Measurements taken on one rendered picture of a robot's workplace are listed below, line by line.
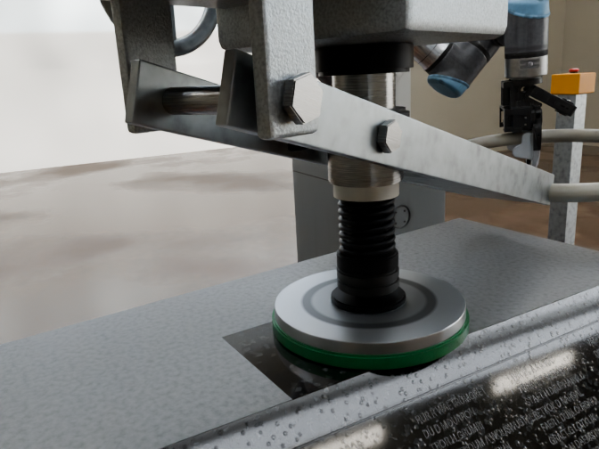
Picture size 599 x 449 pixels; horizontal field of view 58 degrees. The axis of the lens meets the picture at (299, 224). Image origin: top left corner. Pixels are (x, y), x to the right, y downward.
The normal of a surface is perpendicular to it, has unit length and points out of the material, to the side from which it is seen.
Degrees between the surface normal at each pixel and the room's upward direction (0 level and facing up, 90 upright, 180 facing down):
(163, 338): 0
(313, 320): 0
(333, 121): 90
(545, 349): 45
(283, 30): 90
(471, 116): 90
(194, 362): 0
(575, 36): 90
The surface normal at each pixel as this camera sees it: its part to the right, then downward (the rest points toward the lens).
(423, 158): 0.75, 0.14
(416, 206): 0.46, 0.21
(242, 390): -0.05, -0.96
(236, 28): -0.66, 0.23
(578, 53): -0.88, 0.17
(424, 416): 0.32, -0.54
